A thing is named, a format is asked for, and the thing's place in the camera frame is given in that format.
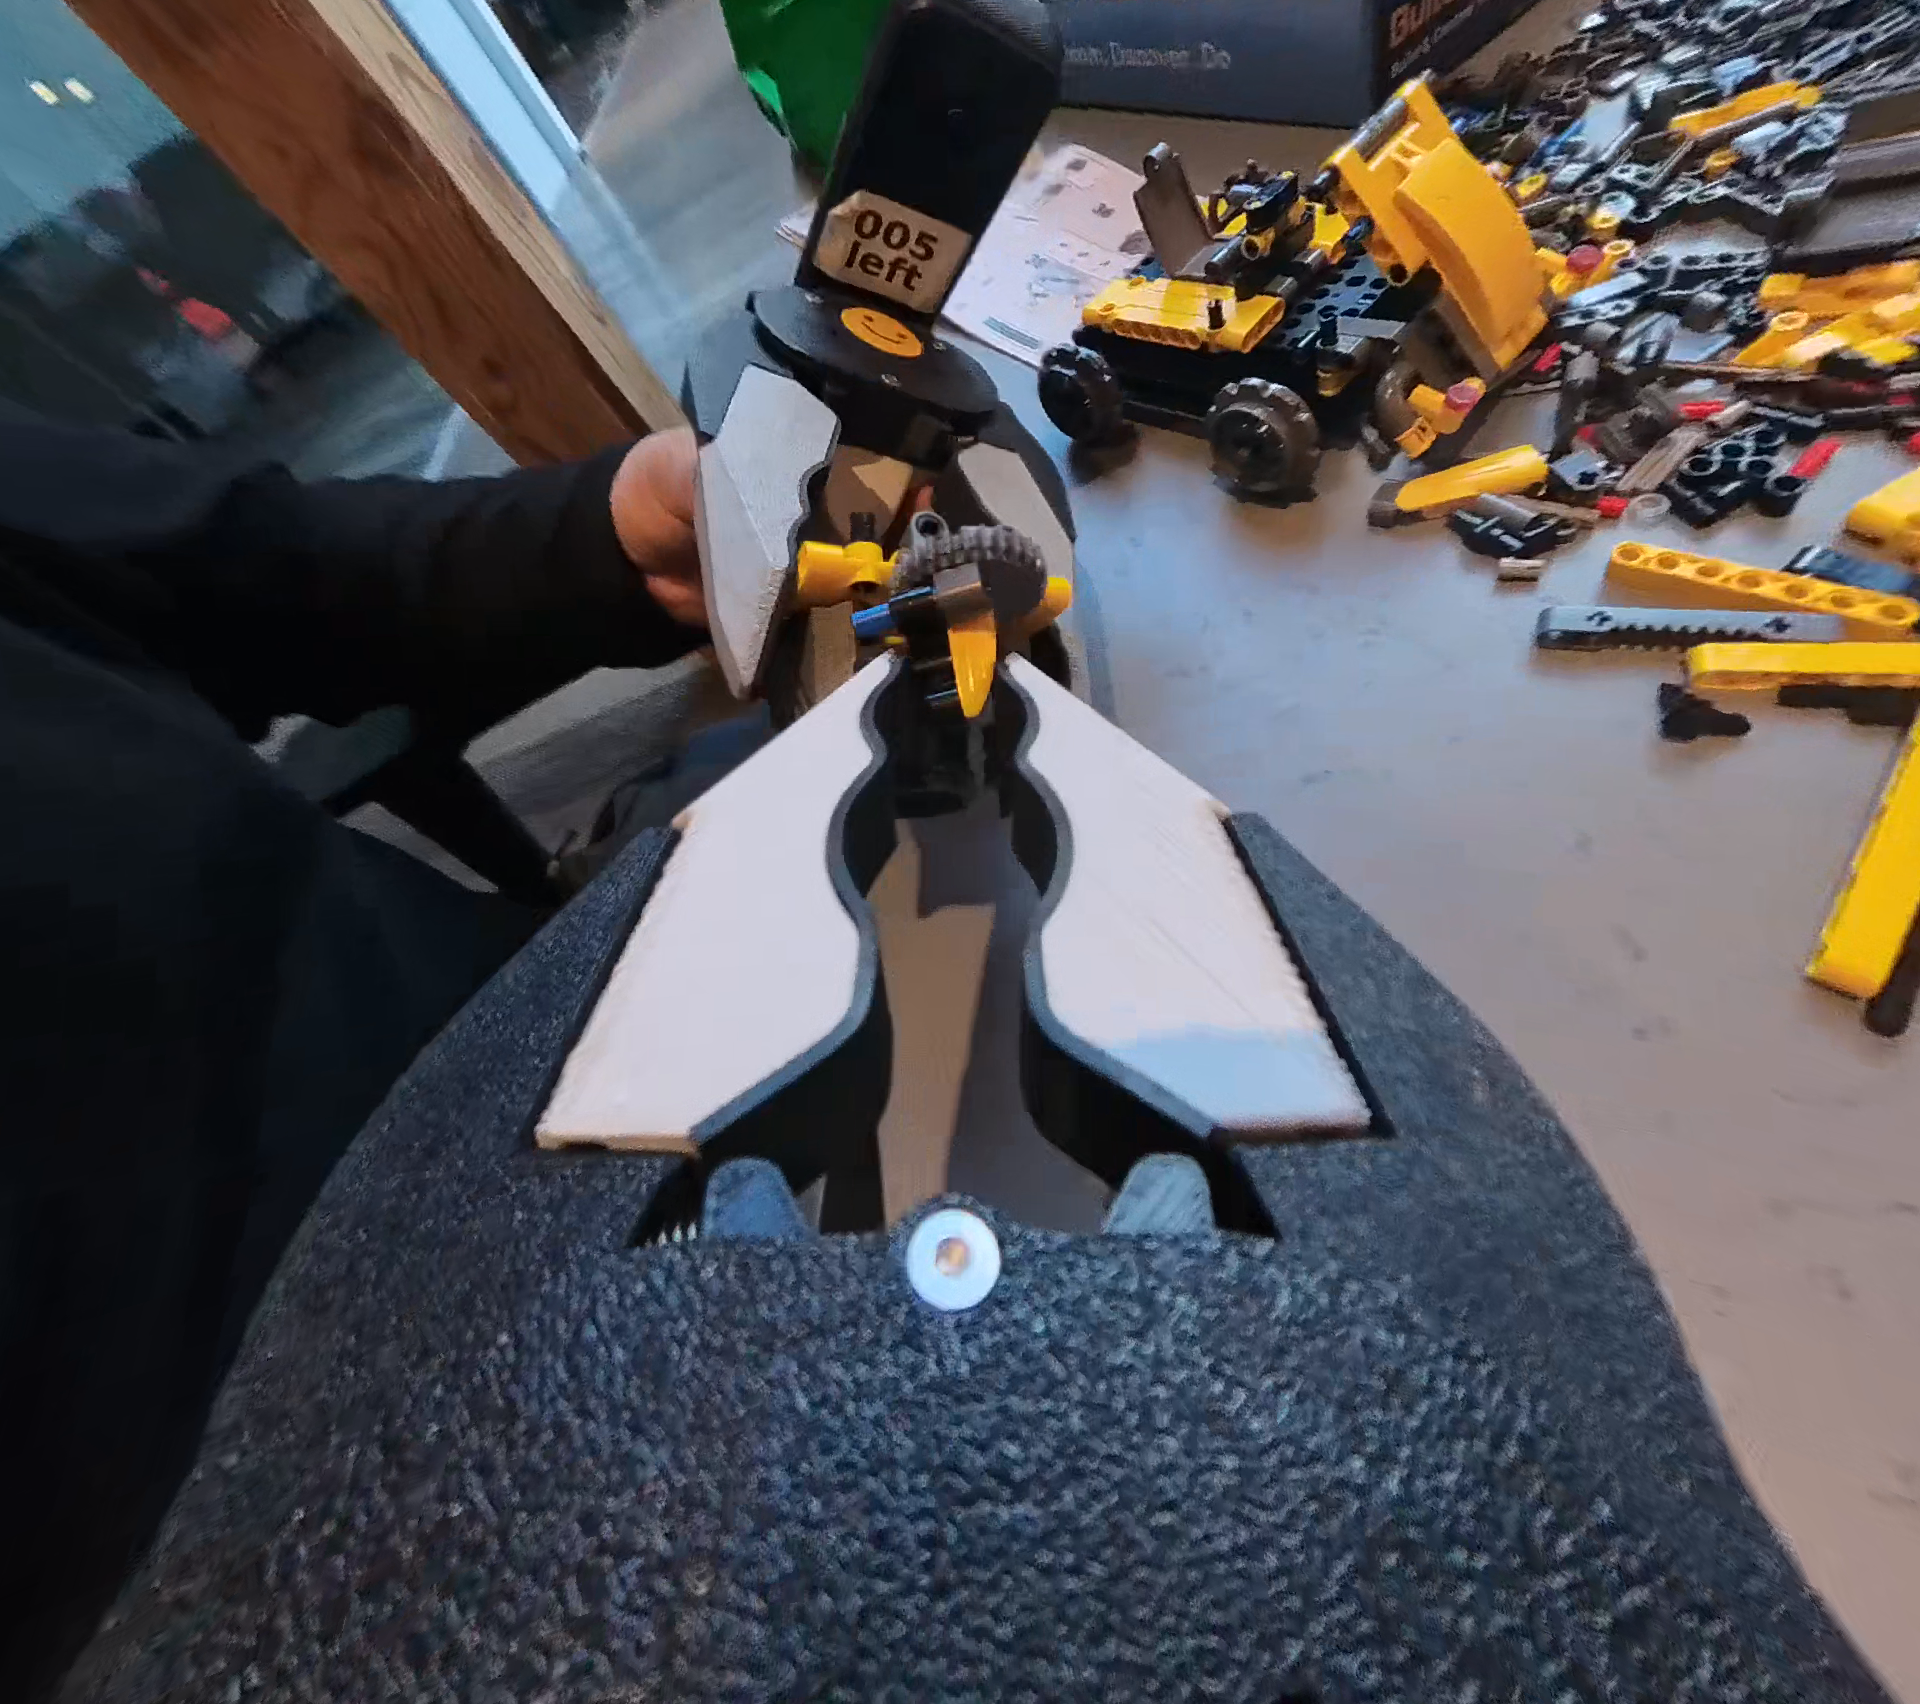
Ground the wooden post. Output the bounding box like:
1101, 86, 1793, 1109
0, 0, 683, 467

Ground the light grey desk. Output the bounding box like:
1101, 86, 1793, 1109
494, 0, 1920, 1676

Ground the pile of loose building pieces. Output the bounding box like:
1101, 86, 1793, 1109
1363, 0, 1920, 1038

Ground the person's left hand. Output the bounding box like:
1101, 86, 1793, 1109
605, 425, 714, 625

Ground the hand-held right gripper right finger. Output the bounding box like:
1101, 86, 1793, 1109
1001, 654, 1373, 1144

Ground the instruction booklet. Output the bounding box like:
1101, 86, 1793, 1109
771, 139, 1157, 372

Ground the person's black top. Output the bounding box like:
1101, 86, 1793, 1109
0, 608, 677, 1704

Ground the yellow black toy vehicle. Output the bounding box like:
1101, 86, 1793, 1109
1033, 75, 1613, 506

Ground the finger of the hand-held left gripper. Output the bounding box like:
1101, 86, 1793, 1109
689, 361, 845, 704
951, 444, 1086, 663

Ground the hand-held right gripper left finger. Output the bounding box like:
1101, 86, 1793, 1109
536, 654, 901, 1158

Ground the yellow curved panel piece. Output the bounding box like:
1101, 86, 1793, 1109
1367, 444, 1551, 531

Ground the grey gear block assembly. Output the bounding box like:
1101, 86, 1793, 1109
792, 507, 1079, 821

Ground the person's left forearm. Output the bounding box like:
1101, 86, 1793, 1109
0, 390, 708, 746

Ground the glass window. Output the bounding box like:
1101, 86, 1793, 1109
0, 0, 512, 483

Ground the grey toothed rack piece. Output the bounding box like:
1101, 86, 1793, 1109
1532, 599, 1849, 656

